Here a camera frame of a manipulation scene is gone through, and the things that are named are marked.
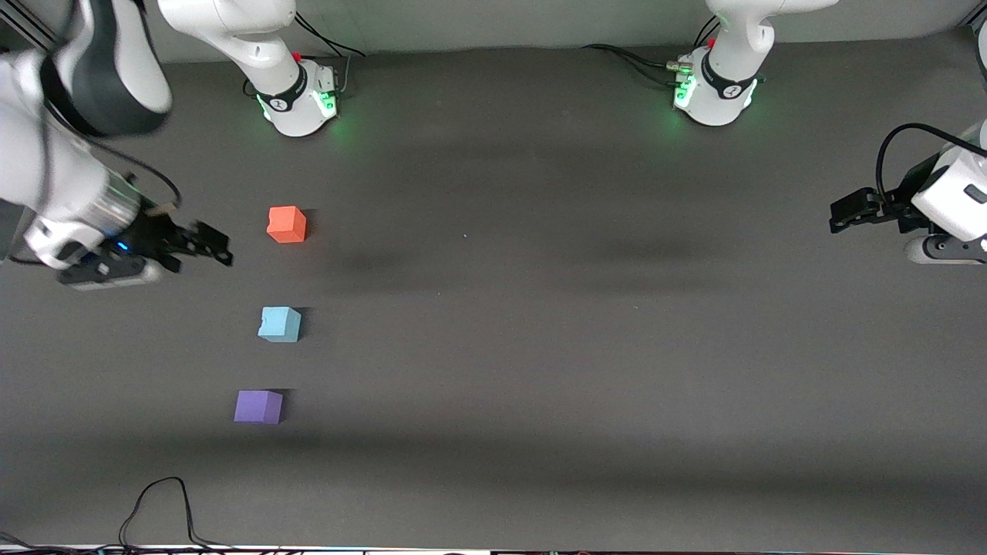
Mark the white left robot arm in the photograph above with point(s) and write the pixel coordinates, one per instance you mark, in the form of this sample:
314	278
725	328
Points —
732	46

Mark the orange foam block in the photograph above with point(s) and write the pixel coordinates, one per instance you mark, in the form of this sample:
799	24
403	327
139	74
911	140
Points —
287	225

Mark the light blue foam block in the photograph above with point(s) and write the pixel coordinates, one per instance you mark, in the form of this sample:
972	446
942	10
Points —
279	325

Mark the aluminium frame rail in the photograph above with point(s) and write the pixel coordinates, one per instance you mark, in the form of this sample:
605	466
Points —
42	32

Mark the purple foam block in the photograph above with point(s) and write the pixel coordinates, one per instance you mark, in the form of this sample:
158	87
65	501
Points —
258	407

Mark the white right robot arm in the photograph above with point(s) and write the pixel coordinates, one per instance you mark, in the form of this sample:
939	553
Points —
231	31

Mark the dark grey table mat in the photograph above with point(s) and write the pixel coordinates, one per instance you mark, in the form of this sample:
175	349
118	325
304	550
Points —
493	385

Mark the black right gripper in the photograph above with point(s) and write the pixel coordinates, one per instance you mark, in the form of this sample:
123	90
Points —
152	234

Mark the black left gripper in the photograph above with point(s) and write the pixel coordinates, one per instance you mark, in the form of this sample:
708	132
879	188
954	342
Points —
897	205

